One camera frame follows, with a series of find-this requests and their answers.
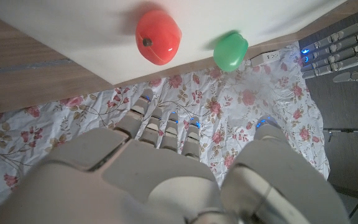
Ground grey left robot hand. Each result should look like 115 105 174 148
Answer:
300 11 358 83

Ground white power strip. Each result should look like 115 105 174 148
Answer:
250 50 282 68

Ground cream foam board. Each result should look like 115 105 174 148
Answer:
0 0 349 86

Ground green ball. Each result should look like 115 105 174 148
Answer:
213 30 249 73

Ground red ball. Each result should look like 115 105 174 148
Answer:
135 9 183 66

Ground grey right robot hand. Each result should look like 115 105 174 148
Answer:
0 88 351 224

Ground floral backdrop cloth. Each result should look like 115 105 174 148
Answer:
0 42 331 224

